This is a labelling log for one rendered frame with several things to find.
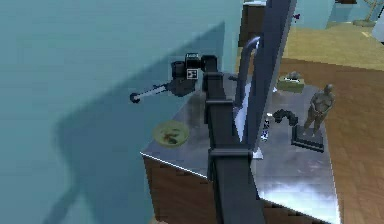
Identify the blue white small remote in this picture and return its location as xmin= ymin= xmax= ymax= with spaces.
xmin=261 ymin=117 xmax=271 ymax=142

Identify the silver top wooden cabinet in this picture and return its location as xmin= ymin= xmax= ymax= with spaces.
xmin=139 ymin=71 xmax=343 ymax=224

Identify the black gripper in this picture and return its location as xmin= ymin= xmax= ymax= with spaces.
xmin=129 ymin=60 xmax=198 ymax=105

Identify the dark brown cupboard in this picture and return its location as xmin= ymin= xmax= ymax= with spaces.
xmin=237 ymin=0 xmax=268 ymax=48

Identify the beige bowl with rooster painting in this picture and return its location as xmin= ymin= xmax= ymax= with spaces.
xmin=152 ymin=119 xmax=191 ymax=148

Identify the brown figure statue black base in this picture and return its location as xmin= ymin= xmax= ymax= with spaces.
xmin=290 ymin=83 xmax=336 ymax=154

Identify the white furniture piece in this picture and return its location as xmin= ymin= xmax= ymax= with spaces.
xmin=370 ymin=9 xmax=384 ymax=43

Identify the black curved object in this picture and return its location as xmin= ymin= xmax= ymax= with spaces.
xmin=272 ymin=108 xmax=300 ymax=127

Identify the green box with grey lump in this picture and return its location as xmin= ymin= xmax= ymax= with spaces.
xmin=276 ymin=71 xmax=306 ymax=94

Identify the beige stand with branches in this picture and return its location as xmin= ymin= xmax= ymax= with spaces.
xmin=352 ymin=0 xmax=384 ymax=28

